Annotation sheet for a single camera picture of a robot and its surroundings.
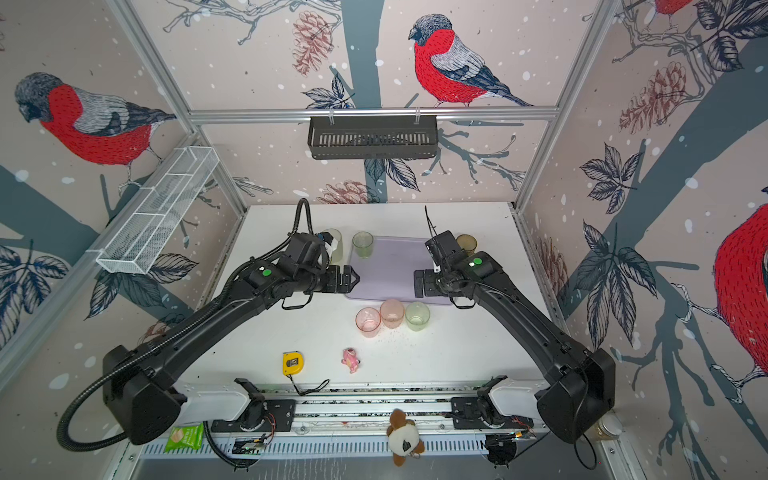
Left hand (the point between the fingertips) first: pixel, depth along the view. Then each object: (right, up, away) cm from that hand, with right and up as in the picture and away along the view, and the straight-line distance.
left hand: (346, 278), depth 76 cm
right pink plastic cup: (+12, -13, +14) cm, 23 cm away
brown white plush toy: (+15, -36, -8) cm, 39 cm away
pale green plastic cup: (+20, -13, +14) cm, 27 cm away
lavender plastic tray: (+11, -3, +28) cm, 30 cm away
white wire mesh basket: (-52, +18, +3) cm, 55 cm away
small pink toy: (0, -23, +5) cm, 24 cm away
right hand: (+22, -3, +3) cm, 22 cm away
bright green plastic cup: (+1, +8, +31) cm, 32 cm away
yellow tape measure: (-16, -24, +4) cm, 29 cm away
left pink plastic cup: (+5, -15, +13) cm, 20 cm away
